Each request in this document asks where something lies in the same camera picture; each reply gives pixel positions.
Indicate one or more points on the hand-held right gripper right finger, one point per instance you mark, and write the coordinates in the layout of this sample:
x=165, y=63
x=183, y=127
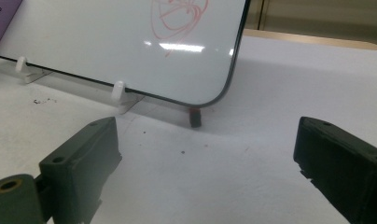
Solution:
x=342, y=165

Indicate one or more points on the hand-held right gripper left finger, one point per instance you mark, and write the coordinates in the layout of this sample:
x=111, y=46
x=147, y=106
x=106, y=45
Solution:
x=77, y=168

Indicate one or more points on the white whiteboard with black rim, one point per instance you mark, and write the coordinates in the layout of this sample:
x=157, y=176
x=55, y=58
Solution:
x=99, y=40

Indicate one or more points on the purple whiteboard eraser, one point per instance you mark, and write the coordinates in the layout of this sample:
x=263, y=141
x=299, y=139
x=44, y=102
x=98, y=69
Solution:
x=1, y=18

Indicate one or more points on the white whiteboard stand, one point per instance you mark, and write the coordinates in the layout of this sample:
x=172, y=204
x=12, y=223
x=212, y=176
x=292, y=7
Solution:
x=117, y=91

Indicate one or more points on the white table cover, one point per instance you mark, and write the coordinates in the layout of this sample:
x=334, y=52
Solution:
x=227, y=174

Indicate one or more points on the black and red marker pen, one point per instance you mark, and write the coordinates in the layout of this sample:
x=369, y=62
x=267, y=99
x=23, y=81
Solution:
x=195, y=119

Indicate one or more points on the wooden table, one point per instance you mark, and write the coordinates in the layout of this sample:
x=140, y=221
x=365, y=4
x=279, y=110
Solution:
x=301, y=39

